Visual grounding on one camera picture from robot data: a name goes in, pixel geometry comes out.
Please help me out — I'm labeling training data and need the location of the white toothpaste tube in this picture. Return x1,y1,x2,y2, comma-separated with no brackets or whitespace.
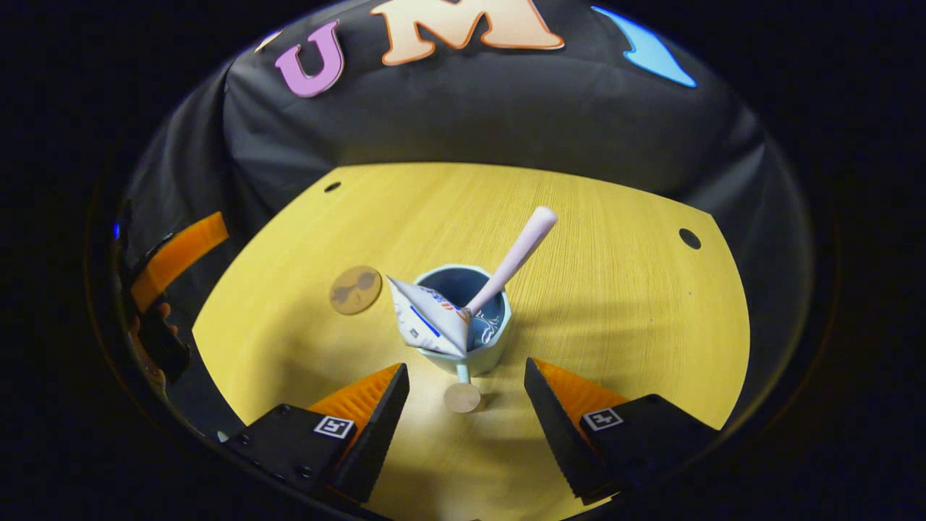
386,275,475,360

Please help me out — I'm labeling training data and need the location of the round cork coaster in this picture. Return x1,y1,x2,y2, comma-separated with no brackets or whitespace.
329,265,383,316

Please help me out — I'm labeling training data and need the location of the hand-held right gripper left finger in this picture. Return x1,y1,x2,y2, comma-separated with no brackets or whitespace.
224,362,410,505

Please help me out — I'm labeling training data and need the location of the yellow wooden desktop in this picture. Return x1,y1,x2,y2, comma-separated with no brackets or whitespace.
192,161,752,521

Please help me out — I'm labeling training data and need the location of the light green cup wooden handle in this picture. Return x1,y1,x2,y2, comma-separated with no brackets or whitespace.
412,264,513,415

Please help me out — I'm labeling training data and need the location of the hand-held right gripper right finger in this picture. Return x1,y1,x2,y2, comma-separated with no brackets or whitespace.
522,357,721,506

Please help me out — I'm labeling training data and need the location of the pink toothbrush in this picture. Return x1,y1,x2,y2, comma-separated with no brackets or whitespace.
463,206,559,320

